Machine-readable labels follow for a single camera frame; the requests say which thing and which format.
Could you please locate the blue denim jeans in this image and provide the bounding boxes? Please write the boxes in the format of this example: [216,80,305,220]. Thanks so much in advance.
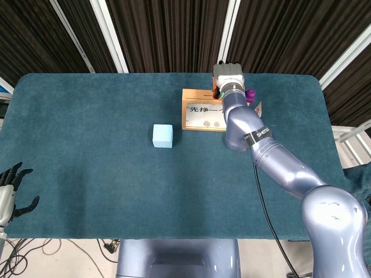
[343,162,371,206]

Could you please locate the blue-grey robot torso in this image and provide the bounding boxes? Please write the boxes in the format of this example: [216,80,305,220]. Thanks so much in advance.
[115,239,242,278]

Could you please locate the black floor cable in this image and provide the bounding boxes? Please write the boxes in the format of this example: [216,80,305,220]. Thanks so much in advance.
[0,239,63,278]

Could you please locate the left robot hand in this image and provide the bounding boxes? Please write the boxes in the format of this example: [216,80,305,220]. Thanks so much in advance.
[0,162,40,228]

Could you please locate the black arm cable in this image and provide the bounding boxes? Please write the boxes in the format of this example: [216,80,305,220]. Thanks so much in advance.
[253,163,299,278]

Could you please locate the wooden coin box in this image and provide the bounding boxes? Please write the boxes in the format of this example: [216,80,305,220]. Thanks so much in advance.
[181,88,229,131]

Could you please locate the aluminium profile frame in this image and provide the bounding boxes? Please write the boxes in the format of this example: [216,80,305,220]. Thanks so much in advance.
[331,120,371,168]

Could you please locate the black power plug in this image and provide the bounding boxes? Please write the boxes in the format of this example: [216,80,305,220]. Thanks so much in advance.
[97,239,120,264]

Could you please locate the white and blue board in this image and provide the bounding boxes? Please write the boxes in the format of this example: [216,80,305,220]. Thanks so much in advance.
[0,76,14,102]

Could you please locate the teal table cloth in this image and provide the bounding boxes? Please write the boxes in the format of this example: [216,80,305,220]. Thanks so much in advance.
[0,72,357,240]

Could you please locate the thin grey-white post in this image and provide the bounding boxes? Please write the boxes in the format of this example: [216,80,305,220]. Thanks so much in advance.
[49,0,96,74]

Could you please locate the wide white post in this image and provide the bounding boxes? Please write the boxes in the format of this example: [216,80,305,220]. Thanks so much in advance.
[319,25,371,89]
[214,0,242,74]
[89,0,129,74]

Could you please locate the light blue foam cube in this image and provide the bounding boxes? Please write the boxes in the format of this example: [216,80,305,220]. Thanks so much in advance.
[152,123,174,148]

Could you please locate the black velcro arm strap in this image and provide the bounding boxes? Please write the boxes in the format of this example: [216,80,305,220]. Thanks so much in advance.
[242,125,272,146]

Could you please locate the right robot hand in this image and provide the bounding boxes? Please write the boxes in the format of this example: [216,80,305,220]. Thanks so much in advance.
[212,60,245,99]

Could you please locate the dark pleated curtain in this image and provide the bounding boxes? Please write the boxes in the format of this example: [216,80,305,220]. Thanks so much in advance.
[0,0,371,128]

